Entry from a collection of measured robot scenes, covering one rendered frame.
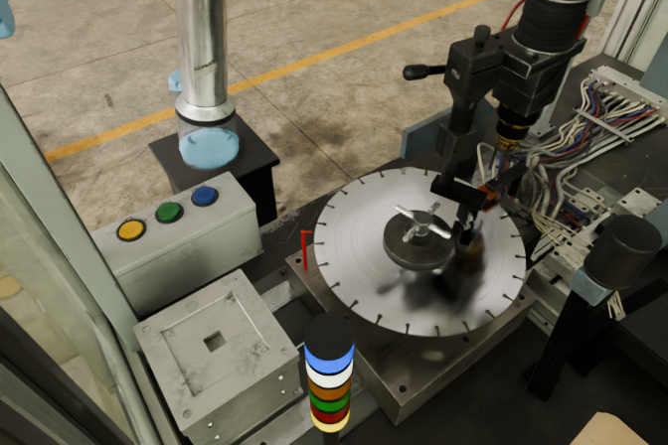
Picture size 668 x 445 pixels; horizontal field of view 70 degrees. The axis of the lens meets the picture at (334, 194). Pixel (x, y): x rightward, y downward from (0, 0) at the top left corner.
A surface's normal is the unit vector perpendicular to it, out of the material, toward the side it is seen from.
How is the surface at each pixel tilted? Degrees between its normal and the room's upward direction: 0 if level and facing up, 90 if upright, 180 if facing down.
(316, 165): 0
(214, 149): 98
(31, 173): 90
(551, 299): 90
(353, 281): 0
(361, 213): 0
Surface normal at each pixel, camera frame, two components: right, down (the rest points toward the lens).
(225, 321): 0.00, -0.69
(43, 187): 0.58, 0.59
